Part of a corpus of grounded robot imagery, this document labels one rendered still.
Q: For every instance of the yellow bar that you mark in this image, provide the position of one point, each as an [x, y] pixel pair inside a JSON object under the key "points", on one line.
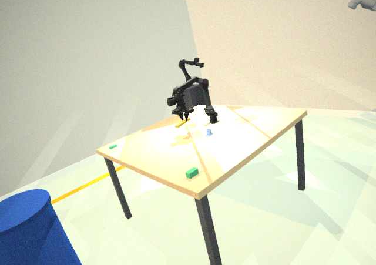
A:
{"points": [[181, 123]]}

